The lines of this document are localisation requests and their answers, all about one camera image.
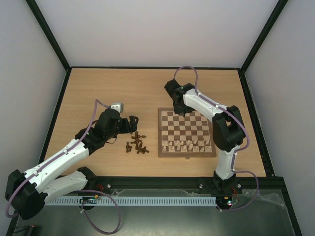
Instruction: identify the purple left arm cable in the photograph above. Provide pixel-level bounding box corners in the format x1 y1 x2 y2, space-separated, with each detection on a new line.
5 99 114 218

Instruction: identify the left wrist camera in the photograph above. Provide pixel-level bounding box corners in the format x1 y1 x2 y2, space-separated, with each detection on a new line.
110 102 124 113

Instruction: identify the wooden chessboard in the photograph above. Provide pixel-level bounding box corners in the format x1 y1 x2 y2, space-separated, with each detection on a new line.
158 108 217 159

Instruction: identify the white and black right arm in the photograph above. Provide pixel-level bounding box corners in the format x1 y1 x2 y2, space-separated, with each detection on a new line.
164 79 248 193

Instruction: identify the light blue cable duct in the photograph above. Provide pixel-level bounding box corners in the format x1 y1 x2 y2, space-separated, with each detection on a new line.
47 196 217 207

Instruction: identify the pile of dark chess pieces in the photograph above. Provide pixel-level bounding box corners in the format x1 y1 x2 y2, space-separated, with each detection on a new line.
126 131 150 154

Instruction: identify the black enclosure frame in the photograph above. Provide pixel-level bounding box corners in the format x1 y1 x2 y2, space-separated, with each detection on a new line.
27 0 302 236

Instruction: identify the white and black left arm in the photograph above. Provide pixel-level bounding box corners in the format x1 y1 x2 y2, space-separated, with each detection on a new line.
5 108 139 220

